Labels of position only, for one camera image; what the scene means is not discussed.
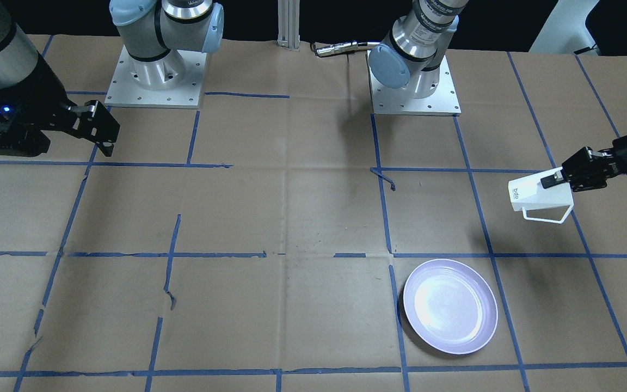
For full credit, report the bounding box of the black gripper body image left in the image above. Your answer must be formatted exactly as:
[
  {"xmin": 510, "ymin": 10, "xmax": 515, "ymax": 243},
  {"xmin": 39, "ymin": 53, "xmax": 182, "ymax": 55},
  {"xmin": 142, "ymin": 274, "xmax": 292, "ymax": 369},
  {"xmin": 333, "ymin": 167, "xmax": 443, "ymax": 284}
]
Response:
[{"xmin": 17, "ymin": 55, "xmax": 120, "ymax": 146}]

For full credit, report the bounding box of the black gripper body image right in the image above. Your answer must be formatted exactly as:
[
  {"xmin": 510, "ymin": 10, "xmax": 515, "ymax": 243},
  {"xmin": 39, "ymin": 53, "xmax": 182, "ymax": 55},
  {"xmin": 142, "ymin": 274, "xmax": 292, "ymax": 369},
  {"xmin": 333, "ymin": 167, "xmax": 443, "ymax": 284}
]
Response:
[{"xmin": 561, "ymin": 136, "xmax": 627, "ymax": 192}]

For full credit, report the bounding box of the white angular cup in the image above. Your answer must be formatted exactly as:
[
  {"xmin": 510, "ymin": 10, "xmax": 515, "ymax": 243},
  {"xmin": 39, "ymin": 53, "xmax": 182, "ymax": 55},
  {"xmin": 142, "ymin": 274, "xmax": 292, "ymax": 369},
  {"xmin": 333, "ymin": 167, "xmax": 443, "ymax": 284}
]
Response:
[{"xmin": 507, "ymin": 167, "xmax": 573, "ymax": 224}]

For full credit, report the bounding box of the lavender round plate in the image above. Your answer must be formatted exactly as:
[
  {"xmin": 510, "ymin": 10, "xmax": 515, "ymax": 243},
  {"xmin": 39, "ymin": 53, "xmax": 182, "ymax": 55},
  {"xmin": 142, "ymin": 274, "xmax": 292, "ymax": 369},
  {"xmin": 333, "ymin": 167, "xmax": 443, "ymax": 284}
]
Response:
[{"xmin": 402, "ymin": 259, "xmax": 499, "ymax": 355}]

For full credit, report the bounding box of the white object top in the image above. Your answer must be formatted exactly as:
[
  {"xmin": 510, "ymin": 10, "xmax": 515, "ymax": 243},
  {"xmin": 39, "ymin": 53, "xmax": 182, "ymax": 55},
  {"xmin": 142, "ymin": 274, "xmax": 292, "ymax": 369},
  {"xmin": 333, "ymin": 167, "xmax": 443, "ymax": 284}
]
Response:
[{"xmin": 529, "ymin": 1, "xmax": 599, "ymax": 55}]

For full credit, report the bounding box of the black camera mount image left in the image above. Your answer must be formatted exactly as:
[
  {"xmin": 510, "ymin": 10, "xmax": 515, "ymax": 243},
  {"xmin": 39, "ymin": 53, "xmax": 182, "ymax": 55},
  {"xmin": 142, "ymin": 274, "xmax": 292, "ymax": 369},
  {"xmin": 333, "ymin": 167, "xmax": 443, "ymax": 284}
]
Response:
[{"xmin": 0, "ymin": 87, "xmax": 51, "ymax": 158}]

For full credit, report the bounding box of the silver base plate image left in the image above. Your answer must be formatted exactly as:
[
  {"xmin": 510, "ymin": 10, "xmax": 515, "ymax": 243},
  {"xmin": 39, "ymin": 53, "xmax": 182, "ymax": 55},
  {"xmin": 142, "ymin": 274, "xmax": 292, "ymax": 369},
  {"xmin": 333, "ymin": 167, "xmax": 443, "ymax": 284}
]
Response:
[{"xmin": 104, "ymin": 47, "xmax": 210, "ymax": 109}]

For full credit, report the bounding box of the silver base plate image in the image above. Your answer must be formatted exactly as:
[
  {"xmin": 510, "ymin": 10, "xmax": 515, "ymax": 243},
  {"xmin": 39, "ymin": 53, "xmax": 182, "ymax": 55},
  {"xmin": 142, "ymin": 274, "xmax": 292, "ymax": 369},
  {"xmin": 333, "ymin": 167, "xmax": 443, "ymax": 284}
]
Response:
[
  {"xmin": 104, "ymin": 47, "xmax": 210, "ymax": 109},
  {"xmin": 368, "ymin": 57, "xmax": 461, "ymax": 117}
]

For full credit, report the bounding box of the silver base plate image right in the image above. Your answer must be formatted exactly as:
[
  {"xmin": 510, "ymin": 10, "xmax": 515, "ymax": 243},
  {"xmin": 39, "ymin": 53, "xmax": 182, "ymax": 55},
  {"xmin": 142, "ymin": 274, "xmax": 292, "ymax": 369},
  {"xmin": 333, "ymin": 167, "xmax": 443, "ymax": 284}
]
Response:
[{"xmin": 368, "ymin": 57, "xmax": 461, "ymax": 117}]

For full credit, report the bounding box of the aluminium extrusion post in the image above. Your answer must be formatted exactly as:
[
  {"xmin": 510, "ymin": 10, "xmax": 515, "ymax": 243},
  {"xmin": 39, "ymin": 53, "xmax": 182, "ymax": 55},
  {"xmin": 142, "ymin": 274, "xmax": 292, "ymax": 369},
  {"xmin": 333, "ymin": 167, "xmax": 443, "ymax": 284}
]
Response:
[{"xmin": 276, "ymin": 0, "xmax": 300, "ymax": 51}]

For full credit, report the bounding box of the silver cable connector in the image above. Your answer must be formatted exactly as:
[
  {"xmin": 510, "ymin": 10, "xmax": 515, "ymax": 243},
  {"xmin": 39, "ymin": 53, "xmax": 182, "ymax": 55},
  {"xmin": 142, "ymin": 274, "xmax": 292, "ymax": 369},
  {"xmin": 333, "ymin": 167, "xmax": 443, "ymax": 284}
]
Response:
[{"xmin": 310, "ymin": 41, "xmax": 381, "ymax": 58}]

